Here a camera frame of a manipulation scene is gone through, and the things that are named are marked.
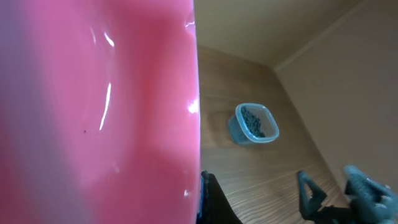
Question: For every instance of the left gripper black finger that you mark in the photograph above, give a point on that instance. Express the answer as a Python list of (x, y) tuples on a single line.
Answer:
[(214, 207)]

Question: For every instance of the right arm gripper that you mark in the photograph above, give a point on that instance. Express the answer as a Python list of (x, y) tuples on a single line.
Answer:
[(374, 203)]

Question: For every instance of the pink scoop blue handle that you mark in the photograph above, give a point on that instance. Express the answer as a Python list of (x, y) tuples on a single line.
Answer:
[(100, 118)]

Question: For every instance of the clear plastic bean container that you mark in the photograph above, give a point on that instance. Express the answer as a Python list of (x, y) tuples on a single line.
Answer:
[(240, 133)]

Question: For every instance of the black beans pile in container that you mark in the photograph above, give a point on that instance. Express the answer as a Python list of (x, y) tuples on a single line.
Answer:
[(252, 122)]

